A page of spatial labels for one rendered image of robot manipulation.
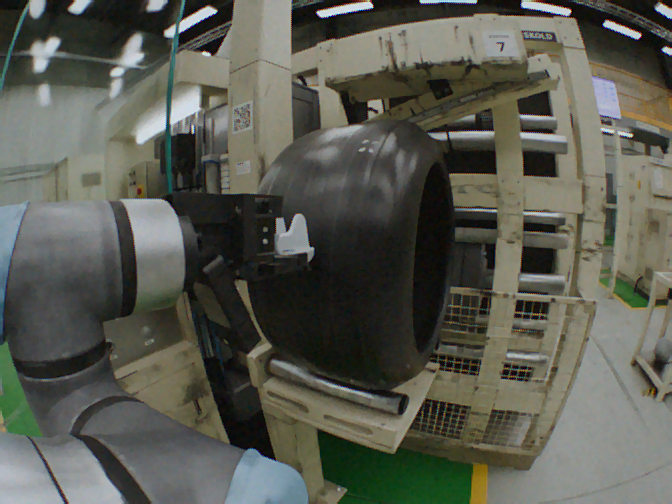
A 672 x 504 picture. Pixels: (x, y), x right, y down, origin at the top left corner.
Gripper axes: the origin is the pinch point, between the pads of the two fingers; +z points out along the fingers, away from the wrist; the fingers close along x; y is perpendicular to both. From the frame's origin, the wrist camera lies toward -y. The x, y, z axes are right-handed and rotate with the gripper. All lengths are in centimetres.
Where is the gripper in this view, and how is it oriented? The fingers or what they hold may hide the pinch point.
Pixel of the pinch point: (304, 256)
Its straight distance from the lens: 40.3
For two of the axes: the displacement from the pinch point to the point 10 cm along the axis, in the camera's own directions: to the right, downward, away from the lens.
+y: 0.2, -9.9, -1.1
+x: -8.5, -0.7, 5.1
